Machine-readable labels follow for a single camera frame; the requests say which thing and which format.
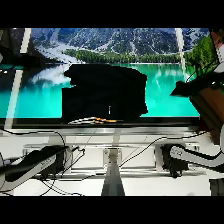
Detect black garment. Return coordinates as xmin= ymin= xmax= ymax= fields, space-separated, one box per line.
xmin=61 ymin=63 xmax=149 ymax=123

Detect brown clothes hanger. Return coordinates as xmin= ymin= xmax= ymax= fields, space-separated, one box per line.
xmin=67 ymin=116 xmax=124 ymax=126

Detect silver frame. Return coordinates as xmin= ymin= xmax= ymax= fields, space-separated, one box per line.
xmin=0 ymin=125 xmax=224 ymax=197

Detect brown garment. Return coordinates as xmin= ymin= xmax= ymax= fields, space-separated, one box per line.
xmin=189 ymin=87 xmax=224 ymax=135

